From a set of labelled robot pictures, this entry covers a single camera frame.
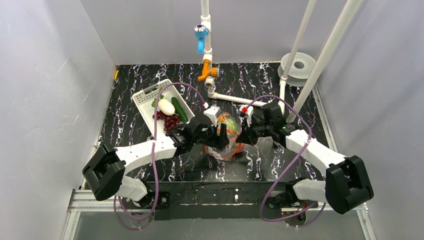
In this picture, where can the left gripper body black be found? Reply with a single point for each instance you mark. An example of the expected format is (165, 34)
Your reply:
(218, 135)

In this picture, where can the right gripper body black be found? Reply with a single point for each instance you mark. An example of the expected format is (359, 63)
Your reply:
(251, 129)

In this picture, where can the fake green cucumber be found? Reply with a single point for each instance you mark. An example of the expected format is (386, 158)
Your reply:
(179, 110)

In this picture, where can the fake purple grapes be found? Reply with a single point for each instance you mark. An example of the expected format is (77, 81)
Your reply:
(169, 121)

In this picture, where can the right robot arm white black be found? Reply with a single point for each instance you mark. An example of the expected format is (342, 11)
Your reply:
(346, 183)

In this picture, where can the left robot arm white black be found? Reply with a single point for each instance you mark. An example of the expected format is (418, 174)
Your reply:
(106, 171)

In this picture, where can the fake green cabbage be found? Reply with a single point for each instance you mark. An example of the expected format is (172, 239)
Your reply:
(231, 124)

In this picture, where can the orange faucet valve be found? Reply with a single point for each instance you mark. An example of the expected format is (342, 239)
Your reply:
(208, 72)

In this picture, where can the white perforated plastic basket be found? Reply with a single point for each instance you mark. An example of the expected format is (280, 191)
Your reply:
(155, 107)

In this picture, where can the white filament spool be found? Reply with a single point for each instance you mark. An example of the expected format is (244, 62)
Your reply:
(300, 70)

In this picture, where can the blue faucet valve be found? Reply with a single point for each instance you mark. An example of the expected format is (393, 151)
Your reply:
(201, 32)

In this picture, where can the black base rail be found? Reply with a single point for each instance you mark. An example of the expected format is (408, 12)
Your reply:
(216, 200)

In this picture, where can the yellow pencil at wall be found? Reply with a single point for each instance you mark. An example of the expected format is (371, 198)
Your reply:
(116, 74)

